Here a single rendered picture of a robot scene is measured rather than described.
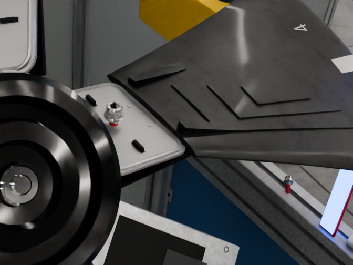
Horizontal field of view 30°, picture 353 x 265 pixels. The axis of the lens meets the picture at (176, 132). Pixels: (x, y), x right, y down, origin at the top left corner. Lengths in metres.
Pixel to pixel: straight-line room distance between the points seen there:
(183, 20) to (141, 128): 0.44
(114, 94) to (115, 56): 1.00
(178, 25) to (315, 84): 0.37
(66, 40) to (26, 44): 0.97
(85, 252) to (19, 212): 0.04
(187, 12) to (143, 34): 0.63
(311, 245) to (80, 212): 0.55
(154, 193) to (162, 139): 0.71
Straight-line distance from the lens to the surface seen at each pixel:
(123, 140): 0.43
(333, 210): 0.84
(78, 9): 1.34
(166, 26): 0.91
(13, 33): 0.40
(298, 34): 0.60
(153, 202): 1.17
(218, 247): 0.61
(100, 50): 1.43
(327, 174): 2.28
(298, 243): 0.91
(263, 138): 0.47
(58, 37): 1.35
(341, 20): 3.17
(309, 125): 0.51
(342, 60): 0.60
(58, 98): 0.36
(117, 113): 0.43
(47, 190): 0.37
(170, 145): 0.44
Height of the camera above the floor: 1.47
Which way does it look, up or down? 40 degrees down
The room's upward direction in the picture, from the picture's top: 8 degrees clockwise
